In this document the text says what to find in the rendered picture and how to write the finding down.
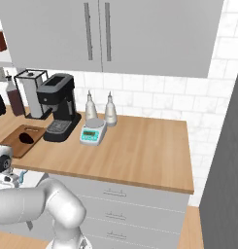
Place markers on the light blue tool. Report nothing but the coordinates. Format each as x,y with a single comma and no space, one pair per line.
22,176

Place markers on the grey fridge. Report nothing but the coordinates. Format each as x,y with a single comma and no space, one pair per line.
225,168

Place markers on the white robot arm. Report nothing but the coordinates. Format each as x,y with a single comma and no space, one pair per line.
33,202

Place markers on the white wall shelf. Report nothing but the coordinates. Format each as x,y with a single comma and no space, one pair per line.
1,57

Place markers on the grey cupboard door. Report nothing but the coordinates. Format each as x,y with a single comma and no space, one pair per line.
49,32
156,35

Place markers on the dark avocado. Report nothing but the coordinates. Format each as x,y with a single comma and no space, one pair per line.
26,137

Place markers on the wooden cutting board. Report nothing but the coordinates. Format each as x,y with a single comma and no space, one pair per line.
14,142

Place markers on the white and teal kitchen scale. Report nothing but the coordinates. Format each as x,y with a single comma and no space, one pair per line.
93,132

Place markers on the grey oil bottle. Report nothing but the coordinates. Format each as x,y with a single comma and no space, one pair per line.
110,112
91,108

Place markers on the grey drawer front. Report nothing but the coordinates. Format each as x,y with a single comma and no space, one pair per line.
146,196
140,236
140,217

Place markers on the dark brown bottle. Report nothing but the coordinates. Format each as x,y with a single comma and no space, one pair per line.
15,99

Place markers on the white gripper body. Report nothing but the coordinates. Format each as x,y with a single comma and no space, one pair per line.
4,182

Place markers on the open white drawer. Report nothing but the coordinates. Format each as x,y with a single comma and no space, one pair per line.
35,179

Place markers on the black coffee machine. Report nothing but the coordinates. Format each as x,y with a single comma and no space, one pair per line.
60,103

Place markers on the white roll in black frame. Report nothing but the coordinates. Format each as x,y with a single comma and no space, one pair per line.
33,97

